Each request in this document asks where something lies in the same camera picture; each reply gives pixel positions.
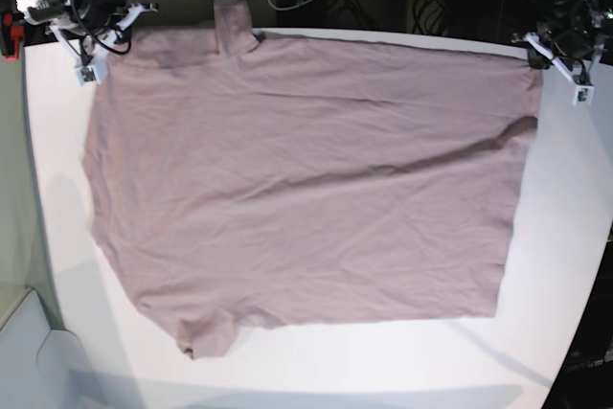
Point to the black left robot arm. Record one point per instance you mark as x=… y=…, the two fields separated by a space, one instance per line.
x=571 y=12

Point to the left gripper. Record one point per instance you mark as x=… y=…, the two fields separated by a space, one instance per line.
x=574 y=42

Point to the mauve t-shirt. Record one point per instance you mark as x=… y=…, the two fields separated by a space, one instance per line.
x=246 y=182

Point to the red and black clamp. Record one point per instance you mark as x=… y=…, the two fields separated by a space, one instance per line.
x=12 y=30

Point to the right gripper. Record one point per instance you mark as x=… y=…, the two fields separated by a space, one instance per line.
x=96 y=16

